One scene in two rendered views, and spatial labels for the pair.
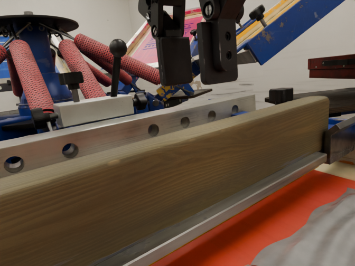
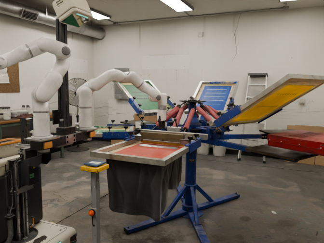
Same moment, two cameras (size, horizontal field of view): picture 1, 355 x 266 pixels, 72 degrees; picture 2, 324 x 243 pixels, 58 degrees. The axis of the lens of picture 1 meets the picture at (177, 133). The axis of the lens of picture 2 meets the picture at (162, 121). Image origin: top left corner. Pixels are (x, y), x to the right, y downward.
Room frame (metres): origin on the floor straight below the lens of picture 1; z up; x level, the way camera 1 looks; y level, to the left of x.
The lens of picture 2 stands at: (-1.13, -2.12, 1.45)
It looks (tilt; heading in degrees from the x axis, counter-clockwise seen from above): 7 degrees down; 58
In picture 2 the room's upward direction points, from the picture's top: 1 degrees clockwise
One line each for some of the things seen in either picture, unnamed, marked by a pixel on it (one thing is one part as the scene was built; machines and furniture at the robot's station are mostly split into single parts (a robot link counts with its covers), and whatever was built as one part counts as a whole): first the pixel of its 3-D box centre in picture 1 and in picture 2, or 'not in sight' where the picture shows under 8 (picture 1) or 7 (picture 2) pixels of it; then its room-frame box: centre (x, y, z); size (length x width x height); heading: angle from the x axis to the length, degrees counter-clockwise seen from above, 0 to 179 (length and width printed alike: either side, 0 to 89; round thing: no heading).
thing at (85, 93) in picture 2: not in sight; (85, 97); (-0.44, 0.05, 1.37); 0.13 x 0.10 x 0.16; 85
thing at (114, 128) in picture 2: not in sight; (110, 123); (0.08, 0.85, 1.05); 1.08 x 0.61 x 0.23; 154
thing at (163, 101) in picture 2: not in sight; (157, 99); (0.17, -0.01, 1.35); 0.15 x 0.10 x 0.11; 175
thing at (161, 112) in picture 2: not in sight; (162, 114); (0.20, -0.02, 1.22); 0.10 x 0.07 x 0.11; 34
